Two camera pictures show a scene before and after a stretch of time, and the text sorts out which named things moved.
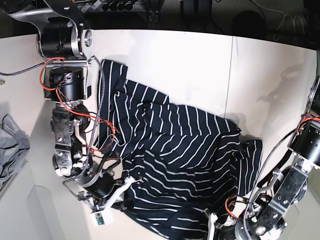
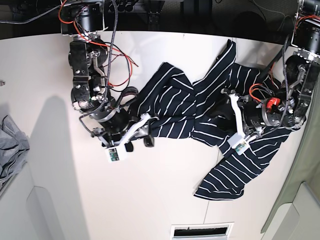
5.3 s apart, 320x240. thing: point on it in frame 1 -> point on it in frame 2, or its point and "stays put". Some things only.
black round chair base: (249, 24) stays put
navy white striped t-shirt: (186, 167) -> (200, 109)
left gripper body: (101, 184) -> (113, 120)
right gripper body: (237, 231) -> (266, 112)
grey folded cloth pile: (14, 144) stays put
